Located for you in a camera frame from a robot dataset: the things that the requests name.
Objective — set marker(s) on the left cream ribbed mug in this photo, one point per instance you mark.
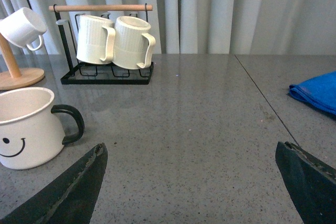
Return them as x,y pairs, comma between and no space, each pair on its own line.
96,38

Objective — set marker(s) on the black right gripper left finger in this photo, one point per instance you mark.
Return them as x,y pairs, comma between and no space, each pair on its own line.
71,197

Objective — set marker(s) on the white smiley face mug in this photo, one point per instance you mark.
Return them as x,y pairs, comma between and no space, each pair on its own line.
31,132

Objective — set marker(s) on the grey pleated curtain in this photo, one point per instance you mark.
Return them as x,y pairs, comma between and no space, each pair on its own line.
278,27

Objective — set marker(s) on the right cream ribbed mug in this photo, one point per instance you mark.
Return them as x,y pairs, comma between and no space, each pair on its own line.
133,45

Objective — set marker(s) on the cream ribbed mug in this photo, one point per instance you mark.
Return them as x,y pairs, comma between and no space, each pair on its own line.
96,38
133,45

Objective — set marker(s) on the small white hanging mug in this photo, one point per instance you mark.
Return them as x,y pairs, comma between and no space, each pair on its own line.
24,28

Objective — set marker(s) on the wooden mug tree stand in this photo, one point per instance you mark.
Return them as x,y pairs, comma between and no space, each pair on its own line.
15,77

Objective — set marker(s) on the black wire mug rack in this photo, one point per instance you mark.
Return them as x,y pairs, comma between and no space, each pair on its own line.
87,73

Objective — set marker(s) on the blue folded cloth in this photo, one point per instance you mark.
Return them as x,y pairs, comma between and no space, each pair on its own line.
318,92

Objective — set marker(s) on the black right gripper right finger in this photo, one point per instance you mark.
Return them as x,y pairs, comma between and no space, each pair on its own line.
309,181

